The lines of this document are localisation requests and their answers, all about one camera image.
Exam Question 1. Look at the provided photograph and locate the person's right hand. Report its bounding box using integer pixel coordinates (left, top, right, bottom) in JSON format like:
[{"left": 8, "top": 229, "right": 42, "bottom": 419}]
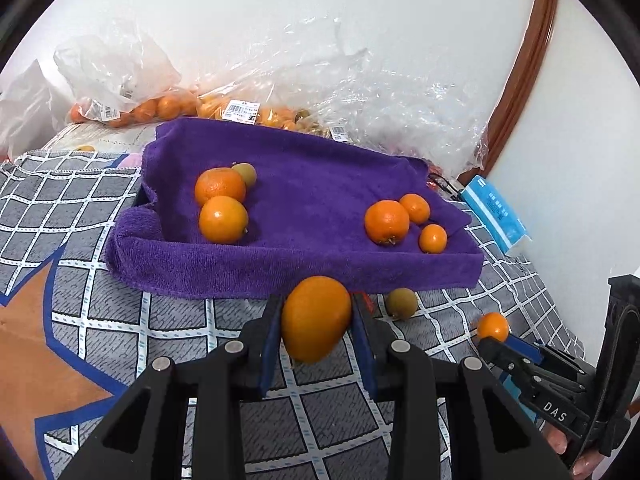
[{"left": 544, "top": 422, "right": 608, "bottom": 478}]

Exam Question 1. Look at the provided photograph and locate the small orange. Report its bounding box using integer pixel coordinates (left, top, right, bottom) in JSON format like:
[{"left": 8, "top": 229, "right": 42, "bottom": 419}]
[
  {"left": 476, "top": 312, "right": 510, "bottom": 343},
  {"left": 418, "top": 223, "right": 448, "bottom": 254},
  {"left": 399, "top": 193, "right": 431, "bottom": 225}
]

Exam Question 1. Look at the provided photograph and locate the purple towel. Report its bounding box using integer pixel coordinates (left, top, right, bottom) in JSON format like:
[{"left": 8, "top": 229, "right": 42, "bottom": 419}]
[{"left": 104, "top": 116, "right": 486, "bottom": 300}]

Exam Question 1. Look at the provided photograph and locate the blue tissue pack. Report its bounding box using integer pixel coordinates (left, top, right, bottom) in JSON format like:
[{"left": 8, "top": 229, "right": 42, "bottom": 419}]
[{"left": 459, "top": 176, "right": 531, "bottom": 255}]

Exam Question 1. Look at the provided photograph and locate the pile of bagged kiwis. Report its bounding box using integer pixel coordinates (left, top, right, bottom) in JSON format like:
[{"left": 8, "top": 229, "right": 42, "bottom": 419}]
[{"left": 294, "top": 108, "right": 351, "bottom": 142}]

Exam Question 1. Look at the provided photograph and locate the mottled orange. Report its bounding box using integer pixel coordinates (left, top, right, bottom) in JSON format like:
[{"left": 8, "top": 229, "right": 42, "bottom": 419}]
[{"left": 194, "top": 167, "right": 247, "bottom": 207}]

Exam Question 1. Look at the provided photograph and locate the pile of oranges in clear bag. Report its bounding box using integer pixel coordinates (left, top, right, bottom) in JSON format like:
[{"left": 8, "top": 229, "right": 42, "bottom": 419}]
[{"left": 197, "top": 97, "right": 311, "bottom": 133}]

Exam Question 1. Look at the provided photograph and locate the black cable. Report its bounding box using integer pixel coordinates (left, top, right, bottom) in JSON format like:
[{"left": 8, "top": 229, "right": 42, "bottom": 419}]
[{"left": 427, "top": 172, "right": 463, "bottom": 201}]

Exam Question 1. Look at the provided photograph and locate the clear labelled plastic bag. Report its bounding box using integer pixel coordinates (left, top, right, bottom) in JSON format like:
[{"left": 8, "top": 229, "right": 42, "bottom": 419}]
[{"left": 195, "top": 75, "right": 331, "bottom": 136}]

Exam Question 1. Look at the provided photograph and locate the large crumpled clear bag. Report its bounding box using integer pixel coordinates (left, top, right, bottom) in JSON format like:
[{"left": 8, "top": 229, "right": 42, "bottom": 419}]
[{"left": 265, "top": 12, "right": 488, "bottom": 176}]

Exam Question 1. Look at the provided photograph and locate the brown kiwi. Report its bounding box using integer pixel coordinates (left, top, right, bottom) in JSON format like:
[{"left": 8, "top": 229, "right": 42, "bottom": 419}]
[
  {"left": 384, "top": 287, "right": 418, "bottom": 319},
  {"left": 231, "top": 162, "right": 258, "bottom": 190}
]

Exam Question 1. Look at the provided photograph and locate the brown wooden door frame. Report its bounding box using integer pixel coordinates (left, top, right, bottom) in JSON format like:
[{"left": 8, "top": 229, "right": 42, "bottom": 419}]
[{"left": 480, "top": 0, "right": 561, "bottom": 176}]

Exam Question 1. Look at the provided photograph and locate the pile of oranges in translucent bag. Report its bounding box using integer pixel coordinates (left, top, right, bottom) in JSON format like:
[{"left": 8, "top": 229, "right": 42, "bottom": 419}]
[{"left": 67, "top": 92, "right": 198, "bottom": 128}]

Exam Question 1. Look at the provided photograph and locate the white plastic bag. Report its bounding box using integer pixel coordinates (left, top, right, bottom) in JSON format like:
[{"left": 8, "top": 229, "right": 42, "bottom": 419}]
[{"left": 0, "top": 59, "right": 76, "bottom": 161}]

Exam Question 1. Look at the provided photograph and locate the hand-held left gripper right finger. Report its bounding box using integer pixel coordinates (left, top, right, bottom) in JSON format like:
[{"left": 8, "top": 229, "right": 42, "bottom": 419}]
[{"left": 351, "top": 292, "right": 573, "bottom": 480}]

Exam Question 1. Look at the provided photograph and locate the large oblong orange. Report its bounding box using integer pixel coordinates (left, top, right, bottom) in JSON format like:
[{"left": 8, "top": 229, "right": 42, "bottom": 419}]
[{"left": 281, "top": 276, "right": 353, "bottom": 364}]

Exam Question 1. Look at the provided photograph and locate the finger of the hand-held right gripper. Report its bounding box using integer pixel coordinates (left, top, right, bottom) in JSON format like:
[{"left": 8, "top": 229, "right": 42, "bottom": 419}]
[
  {"left": 477, "top": 337, "right": 588, "bottom": 436},
  {"left": 507, "top": 336, "right": 596, "bottom": 396}
]

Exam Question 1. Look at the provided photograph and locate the grey grid printed blanket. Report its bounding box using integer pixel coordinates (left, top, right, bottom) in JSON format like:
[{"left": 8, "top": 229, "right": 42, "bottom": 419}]
[{"left": 0, "top": 150, "right": 588, "bottom": 480}]

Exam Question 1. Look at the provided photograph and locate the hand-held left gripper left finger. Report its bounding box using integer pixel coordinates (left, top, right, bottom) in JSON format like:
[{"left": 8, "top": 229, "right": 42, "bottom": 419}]
[{"left": 59, "top": 294, "right": 286, "bottom": 480}]

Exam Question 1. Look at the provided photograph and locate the round orange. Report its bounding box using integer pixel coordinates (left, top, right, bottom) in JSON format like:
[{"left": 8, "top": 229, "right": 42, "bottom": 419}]
[
  {"left": 199, "top": 195, "right": 250, "bottom": 245},
  {"left": 364, "top": 200, "right": 411, "bottom": 246}
]

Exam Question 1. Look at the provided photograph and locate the white fruit-print mat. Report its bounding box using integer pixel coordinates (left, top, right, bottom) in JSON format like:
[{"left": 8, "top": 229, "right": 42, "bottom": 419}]
[{"left": 40, "top": 122, "right": 161, "bottom": 153}]

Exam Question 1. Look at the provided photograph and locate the translucent plastic bag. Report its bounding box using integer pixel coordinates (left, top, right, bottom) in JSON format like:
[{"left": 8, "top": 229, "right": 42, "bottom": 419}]
[{"left": 52, "top": 20, "right": 198, "bottom": 128}]

